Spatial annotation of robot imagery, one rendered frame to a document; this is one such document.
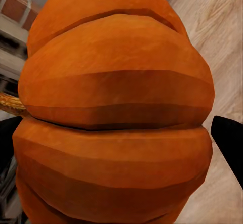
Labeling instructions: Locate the pumpkin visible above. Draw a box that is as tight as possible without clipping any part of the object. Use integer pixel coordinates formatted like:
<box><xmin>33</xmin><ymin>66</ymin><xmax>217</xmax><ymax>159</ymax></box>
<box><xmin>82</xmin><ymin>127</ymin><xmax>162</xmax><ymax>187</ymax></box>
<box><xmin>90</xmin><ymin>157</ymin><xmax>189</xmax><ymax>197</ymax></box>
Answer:
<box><xmin>0</xmin><ymin>0</ymin><xmax>215</xmax><ymax>224</ymax></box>

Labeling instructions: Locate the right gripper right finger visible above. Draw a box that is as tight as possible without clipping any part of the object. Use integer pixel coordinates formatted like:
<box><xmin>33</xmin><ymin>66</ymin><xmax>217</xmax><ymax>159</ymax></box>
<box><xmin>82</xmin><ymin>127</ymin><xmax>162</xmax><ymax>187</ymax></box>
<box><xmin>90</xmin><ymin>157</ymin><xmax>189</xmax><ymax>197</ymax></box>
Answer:
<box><xmin>211</xmin><ymin>116</ymin><xmax>243</xmax><ymax>188</ymax></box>

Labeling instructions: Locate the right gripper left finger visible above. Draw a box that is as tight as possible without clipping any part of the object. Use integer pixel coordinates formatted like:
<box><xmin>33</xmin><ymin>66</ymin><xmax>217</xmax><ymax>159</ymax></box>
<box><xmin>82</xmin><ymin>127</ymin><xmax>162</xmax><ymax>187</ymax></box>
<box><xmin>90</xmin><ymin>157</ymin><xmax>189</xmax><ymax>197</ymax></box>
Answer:
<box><xmin>0</xmin><ymin>116</ymin><xmax>23</xmax><ymax>175</ymax></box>

